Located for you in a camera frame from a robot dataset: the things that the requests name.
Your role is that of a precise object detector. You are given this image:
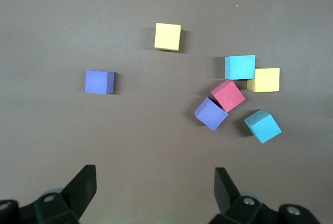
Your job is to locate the cyan foam cube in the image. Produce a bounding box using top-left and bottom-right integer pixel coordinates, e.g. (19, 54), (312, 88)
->
(244, 108), (283, 144)
(224, 54), (256, 81)

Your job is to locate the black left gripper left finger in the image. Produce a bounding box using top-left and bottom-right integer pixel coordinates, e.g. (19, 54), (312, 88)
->
(33, 165), (98, 224)

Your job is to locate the yellow foam cube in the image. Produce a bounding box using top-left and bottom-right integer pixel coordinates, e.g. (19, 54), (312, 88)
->
(153, 22), (182, 52)
(246, 67), (281, 93)

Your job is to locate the purple foam cube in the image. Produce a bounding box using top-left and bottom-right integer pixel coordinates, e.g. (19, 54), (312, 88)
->
(194, 96), (229, 132)
(85, 69), (116, 95)

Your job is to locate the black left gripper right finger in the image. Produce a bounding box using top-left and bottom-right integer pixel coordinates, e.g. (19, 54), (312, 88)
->
(210, 167), (279, 224)

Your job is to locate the red foam cube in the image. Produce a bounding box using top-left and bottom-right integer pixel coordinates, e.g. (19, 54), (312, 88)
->
(210, 79), (246, 113)

